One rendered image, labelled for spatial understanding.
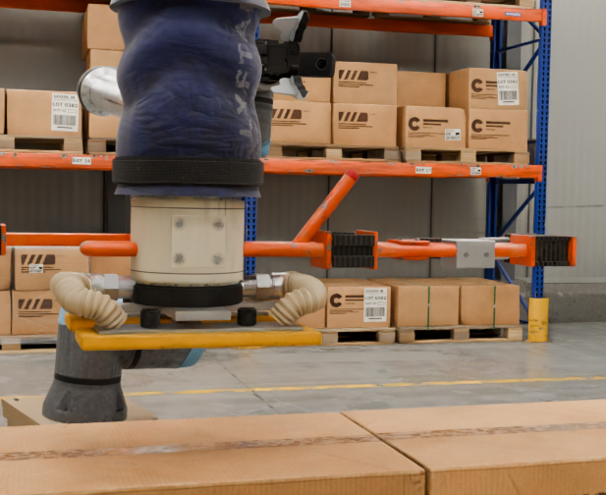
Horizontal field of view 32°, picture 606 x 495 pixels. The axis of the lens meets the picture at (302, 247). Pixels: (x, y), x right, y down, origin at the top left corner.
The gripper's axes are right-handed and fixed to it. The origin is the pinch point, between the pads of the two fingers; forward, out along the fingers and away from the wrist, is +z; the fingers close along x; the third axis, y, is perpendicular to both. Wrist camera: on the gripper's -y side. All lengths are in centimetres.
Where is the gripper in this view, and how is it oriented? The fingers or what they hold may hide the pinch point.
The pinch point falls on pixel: (308, 54)
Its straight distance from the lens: 188.6
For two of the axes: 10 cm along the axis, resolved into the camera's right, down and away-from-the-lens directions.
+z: 2.9, 0.6, -9.5
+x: 0.2, -10.0, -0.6
